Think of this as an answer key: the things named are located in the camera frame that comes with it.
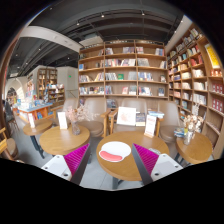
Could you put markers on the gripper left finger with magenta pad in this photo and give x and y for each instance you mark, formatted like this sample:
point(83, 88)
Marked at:
point(70, 167)

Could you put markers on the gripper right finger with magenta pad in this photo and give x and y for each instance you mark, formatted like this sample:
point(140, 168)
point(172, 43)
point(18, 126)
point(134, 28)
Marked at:
point(152, 165)

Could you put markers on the white mouse pad red rest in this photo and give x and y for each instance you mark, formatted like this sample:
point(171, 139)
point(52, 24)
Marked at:
point(115, 151)

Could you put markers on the round wooden centre table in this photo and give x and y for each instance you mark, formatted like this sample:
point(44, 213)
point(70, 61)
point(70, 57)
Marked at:
point(126, 170)

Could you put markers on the round wooden left table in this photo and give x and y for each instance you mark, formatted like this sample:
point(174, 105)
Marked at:
point(57, 141)

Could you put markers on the beige armchair right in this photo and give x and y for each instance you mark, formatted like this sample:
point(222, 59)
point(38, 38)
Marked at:
point(171, 120)

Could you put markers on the beige armchair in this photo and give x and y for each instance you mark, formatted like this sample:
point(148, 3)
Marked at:
point(98, 126)
point(141, 111)
point(171, 120)

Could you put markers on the books stack beside right vase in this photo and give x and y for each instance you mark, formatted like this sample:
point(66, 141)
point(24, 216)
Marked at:
point(179, 132)

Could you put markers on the centre table sign stand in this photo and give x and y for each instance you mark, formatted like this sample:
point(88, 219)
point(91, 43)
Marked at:
point(150, 126)

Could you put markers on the left table sign stand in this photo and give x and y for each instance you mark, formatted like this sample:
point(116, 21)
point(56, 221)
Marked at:
point(62, 120)

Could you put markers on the beige armchair left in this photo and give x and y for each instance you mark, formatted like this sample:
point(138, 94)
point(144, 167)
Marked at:
point(98, 126)

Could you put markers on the round wooden right table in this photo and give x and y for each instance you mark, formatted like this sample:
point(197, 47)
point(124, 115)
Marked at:
point(197, 151)

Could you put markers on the left vase with dried flowers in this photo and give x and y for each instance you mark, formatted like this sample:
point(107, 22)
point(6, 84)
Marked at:
point(77, 115)

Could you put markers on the vase with dried flowers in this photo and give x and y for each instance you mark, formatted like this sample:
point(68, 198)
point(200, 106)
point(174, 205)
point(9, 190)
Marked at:
point(77, 115)
point(192, 124)

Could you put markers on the stack of books on armrest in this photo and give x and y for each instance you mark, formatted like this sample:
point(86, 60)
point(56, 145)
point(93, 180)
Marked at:
point(156, 114)

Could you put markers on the round wooden far-left table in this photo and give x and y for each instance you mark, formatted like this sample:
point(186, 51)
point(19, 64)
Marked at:
point(41, 126)

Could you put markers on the white framed picture on chair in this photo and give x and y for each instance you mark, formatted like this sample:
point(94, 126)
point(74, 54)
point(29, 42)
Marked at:
point(126, 116)

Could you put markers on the right vase with dried flowers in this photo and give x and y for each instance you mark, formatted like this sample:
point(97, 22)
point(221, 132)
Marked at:
point(192, 124)

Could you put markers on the beige armchair centre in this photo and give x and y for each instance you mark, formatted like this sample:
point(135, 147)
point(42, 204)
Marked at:
point(141, 111)

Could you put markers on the far-left table sign stand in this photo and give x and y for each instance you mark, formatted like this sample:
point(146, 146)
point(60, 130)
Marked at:
point(31, 120)

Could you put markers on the orange display table with books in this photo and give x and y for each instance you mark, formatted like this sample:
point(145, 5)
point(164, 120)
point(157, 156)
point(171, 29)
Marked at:
point(38, 110)

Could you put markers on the wooden chair at left edge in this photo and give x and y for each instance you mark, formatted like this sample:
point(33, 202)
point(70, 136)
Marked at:
point(8, 147)

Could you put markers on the distant wooden bookshelf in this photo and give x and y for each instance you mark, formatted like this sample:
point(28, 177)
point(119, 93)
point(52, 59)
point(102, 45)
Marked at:
point(48, 87)

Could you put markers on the large wooden bookshelf back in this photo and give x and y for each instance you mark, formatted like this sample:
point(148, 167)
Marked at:
point(124, 68)

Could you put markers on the yellow poster on shelf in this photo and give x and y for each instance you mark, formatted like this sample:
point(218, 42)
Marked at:
point(212, 56)

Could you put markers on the wooden bookshelf right wall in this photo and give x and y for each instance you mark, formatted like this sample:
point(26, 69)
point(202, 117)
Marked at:
point(193, 81)

